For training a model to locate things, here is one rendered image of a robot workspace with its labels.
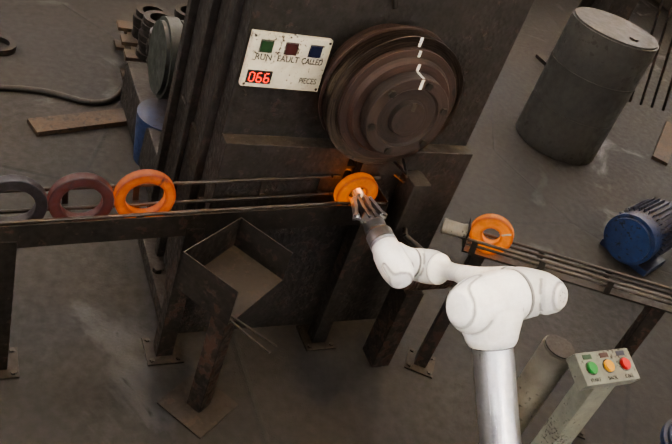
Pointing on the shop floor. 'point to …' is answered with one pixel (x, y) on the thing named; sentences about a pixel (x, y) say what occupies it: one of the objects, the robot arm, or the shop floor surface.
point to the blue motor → (640, 235)
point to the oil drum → (585, 85)
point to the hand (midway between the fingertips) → (356, 190)
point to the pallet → (139, 36)
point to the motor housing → (395, 321)
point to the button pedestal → (584, 395)
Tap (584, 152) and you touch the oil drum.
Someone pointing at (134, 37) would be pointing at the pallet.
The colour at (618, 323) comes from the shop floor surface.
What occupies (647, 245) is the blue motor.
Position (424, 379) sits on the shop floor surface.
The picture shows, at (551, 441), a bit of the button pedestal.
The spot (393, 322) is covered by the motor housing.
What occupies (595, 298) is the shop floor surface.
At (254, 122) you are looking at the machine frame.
